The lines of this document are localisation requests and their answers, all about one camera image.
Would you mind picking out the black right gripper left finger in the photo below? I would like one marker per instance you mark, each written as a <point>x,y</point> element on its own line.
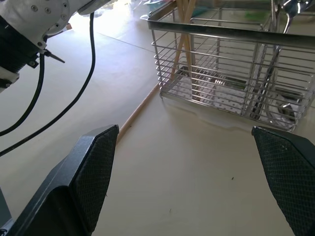
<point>73,186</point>

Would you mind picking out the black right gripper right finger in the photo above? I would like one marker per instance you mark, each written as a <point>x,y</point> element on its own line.
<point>292,172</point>

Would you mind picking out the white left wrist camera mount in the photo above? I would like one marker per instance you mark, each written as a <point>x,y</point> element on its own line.
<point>6,78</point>

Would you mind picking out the wooden chopstick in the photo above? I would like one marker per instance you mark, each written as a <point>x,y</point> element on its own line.
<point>137,110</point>
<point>180,46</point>
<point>189,52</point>

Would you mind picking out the metal spoon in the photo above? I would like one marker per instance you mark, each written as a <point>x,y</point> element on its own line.
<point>292,6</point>

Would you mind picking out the black zip tie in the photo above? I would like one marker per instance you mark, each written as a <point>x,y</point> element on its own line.
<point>54,57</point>

